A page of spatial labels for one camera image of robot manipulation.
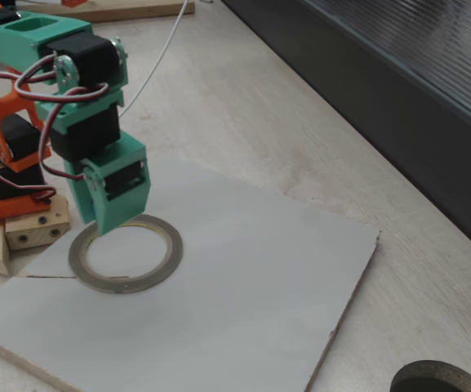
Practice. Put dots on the long wooden plank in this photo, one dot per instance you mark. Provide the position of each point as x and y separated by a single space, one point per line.
137 10

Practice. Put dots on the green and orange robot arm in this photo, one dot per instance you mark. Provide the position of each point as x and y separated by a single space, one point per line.
14 41

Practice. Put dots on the wooden block with screw holes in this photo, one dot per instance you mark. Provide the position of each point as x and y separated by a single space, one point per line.
31 226

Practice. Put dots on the grey ribbed desk partition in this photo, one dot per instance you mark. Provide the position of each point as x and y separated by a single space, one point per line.
382 81

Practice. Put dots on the white chipboard panel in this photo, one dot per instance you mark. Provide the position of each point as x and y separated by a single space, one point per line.
239 286

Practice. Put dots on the green gripper with servo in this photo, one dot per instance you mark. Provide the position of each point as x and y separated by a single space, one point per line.
117 204

